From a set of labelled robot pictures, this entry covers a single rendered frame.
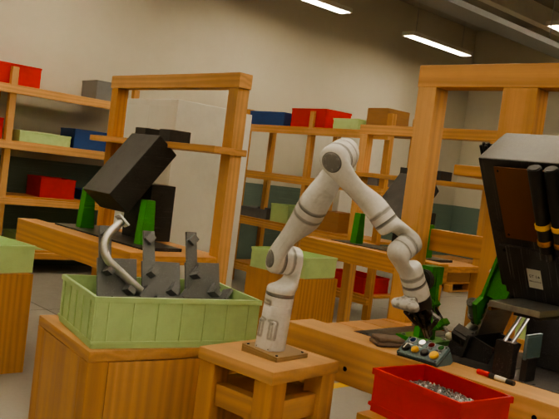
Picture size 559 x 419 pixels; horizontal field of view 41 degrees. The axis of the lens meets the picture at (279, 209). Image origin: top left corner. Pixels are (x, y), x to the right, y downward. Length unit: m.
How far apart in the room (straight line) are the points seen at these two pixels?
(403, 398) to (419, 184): 1.25
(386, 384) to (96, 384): 0.95
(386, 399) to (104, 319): 0.95
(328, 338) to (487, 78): 1.18
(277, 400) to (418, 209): 1.17
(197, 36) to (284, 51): 1.57
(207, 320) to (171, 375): 0.22
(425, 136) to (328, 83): 8.85
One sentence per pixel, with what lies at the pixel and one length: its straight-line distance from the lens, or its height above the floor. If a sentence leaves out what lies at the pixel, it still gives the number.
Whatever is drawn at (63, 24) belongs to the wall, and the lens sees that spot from 9.31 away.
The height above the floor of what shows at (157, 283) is 0.96.
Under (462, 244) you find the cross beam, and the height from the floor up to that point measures 1.23.
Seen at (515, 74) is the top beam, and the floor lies 1.90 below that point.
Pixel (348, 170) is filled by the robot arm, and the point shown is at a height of 1.46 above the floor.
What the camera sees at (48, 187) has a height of 0.96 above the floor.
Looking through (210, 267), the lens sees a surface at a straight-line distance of 2.91.
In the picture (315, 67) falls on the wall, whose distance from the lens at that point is 11.71.
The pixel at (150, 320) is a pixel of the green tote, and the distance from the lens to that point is 2.54.
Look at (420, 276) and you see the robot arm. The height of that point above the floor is 1.18.
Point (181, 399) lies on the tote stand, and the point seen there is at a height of 0.61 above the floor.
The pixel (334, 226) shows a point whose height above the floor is 0.92.
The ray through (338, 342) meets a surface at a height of 0.88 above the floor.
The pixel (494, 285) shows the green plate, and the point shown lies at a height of 1.15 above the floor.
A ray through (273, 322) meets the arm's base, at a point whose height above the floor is 0.96.
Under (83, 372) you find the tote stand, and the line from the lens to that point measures 2.51.
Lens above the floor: 1.42
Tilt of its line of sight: 3 degrees down
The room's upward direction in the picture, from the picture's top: 7 degrees clockwise
